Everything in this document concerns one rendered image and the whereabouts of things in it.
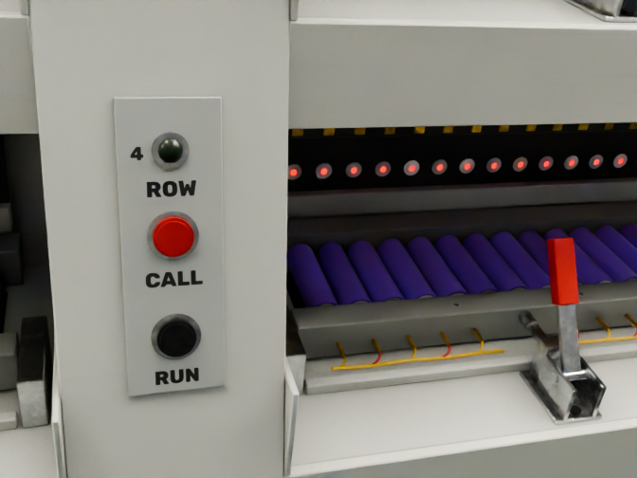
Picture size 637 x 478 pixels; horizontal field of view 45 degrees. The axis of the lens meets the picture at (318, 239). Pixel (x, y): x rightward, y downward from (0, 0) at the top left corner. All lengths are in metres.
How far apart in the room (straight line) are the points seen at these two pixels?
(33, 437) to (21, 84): 0.17
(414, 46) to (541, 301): 0.20
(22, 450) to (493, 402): 0.23
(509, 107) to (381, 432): 0.17
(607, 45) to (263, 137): 0.16
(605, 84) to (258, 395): 0.21
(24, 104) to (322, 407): 0.21
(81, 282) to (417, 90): 0.16
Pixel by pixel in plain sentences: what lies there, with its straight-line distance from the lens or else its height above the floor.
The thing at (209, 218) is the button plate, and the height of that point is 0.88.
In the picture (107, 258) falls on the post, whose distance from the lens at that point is 0.31.
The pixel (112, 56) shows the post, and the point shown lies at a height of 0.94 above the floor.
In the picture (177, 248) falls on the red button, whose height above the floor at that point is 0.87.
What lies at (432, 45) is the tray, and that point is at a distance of 0.33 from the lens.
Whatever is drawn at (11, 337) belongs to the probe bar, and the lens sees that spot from 0.41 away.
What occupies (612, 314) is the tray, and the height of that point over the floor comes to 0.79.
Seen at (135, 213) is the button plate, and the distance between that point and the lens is 0.31.
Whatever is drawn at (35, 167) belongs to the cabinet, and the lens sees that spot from 0.51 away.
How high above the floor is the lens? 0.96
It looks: 16 degrees down
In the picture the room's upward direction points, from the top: 1 degrees clockwise
